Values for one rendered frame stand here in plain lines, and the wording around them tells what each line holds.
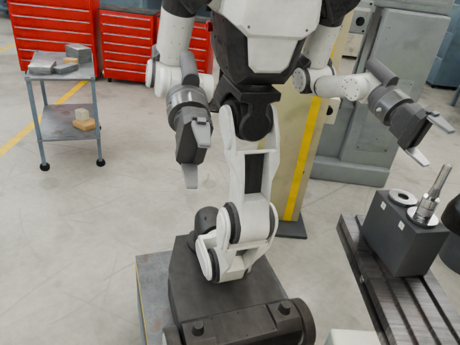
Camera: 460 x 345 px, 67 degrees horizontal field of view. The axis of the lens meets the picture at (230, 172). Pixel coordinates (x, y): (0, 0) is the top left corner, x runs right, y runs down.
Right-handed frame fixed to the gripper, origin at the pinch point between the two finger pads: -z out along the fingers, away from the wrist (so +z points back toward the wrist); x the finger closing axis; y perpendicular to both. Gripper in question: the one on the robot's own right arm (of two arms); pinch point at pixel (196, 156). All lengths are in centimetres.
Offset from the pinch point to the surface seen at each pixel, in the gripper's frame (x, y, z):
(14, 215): -194, -79, 129
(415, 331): -37, 66, -23
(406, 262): -34, 73, -4
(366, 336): -47, 58, -20
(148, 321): -113, 4, 14
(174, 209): -180, 36, 128
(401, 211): -25, 72, 8
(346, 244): -51, 69, 13
